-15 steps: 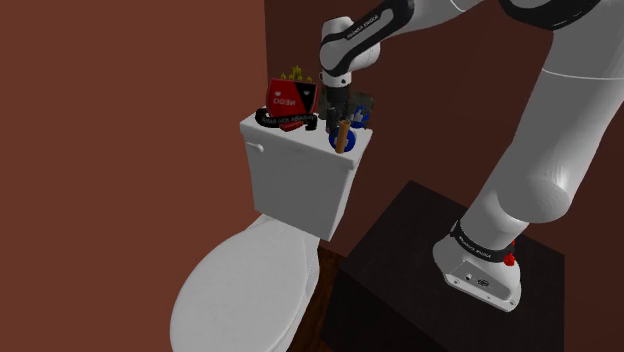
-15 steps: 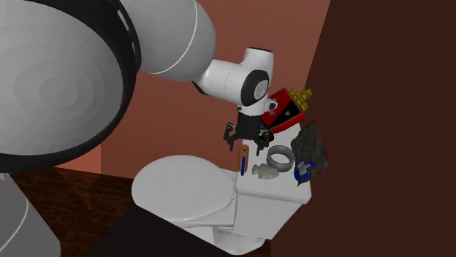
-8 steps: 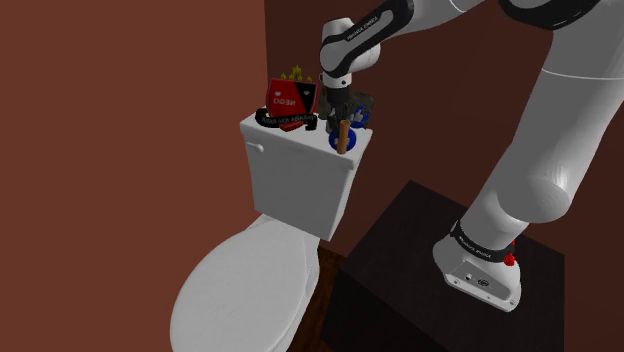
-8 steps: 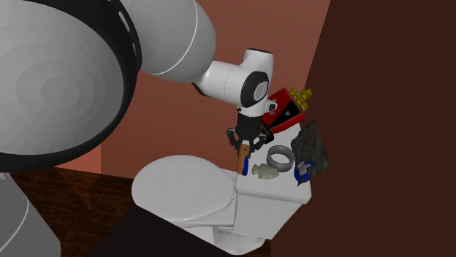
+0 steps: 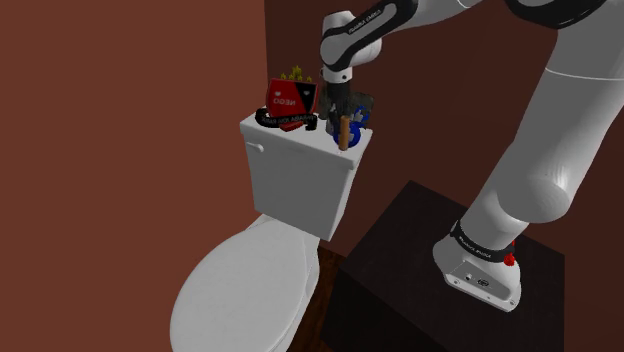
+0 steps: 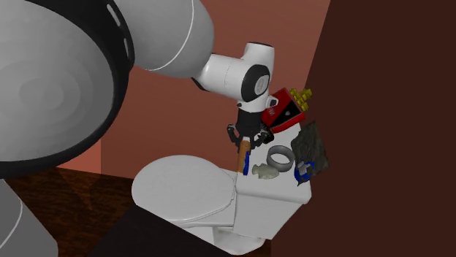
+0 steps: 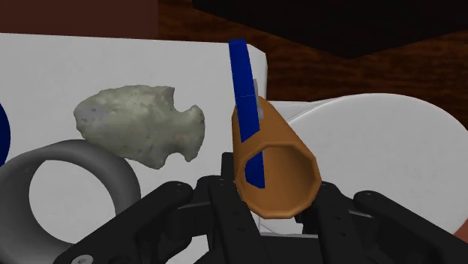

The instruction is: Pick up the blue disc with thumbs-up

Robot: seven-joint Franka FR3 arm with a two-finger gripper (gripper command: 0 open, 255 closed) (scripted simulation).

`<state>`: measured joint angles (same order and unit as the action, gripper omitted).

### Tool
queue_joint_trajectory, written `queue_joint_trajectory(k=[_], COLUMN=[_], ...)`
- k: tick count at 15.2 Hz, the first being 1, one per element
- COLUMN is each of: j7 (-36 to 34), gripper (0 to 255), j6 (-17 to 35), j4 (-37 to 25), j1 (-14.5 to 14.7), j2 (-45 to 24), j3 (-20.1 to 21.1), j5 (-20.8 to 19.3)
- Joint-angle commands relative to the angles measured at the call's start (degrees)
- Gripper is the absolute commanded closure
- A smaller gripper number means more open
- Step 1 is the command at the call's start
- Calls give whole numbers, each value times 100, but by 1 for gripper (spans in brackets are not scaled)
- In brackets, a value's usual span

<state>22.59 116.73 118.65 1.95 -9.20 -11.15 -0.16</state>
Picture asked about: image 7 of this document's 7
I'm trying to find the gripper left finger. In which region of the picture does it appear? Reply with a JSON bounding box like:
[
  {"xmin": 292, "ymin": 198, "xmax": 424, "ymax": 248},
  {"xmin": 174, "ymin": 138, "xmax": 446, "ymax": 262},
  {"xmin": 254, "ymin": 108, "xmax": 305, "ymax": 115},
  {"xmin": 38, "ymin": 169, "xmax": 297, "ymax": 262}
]
[{"xmin": 52, "ymin": 152, "xmax": 272, "ymax": 264}]

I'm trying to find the dark blue round object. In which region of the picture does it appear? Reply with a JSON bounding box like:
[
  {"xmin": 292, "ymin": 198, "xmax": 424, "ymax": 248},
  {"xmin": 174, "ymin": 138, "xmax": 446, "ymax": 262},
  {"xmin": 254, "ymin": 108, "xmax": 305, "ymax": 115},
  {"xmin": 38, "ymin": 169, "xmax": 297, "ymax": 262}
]
[{"xmin": 0, "ymin": 103, "xmax": 11, "ymax": 167}]

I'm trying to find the blue stick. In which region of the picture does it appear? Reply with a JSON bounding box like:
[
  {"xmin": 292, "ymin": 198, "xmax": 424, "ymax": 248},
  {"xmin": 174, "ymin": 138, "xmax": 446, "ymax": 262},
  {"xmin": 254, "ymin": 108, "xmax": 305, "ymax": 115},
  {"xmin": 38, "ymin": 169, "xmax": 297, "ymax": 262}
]
[{"xmin": 227, "ymin": 37, "xmax": 266, "ymax": 190}]

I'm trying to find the grey-green rough stone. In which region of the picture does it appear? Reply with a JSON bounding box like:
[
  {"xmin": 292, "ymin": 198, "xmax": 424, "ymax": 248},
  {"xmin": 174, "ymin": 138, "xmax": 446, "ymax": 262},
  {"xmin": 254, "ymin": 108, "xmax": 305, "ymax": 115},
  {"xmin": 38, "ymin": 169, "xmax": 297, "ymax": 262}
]
[{"xmin": 73, "ymin": 84, "xmax": 206, "ymax": 170}]

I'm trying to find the brown tube cup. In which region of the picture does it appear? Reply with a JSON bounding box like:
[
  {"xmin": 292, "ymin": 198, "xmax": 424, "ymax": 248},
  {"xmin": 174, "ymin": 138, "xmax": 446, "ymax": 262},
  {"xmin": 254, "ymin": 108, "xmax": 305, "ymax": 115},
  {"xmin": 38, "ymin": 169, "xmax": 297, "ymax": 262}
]
[{"xmin": 231, "ymin": 95, "xmax": 323, "ymax": 221}]

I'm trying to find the grey ring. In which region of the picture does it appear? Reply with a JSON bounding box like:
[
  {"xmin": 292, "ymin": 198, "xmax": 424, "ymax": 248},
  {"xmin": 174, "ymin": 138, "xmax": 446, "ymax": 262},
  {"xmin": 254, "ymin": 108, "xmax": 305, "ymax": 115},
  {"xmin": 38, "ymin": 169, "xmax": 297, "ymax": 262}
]
[{"xmin": 0, "ymin": 139, "xmax": 142, "ymax": 264}]

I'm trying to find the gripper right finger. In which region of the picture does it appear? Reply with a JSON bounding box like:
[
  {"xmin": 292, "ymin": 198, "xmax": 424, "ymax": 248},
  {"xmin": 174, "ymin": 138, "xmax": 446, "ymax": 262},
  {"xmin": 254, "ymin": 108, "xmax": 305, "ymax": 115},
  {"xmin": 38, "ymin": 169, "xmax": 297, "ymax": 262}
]
[{"xmin": 295, "ymin": 181, "xmax": 468, "ymax": 264}]

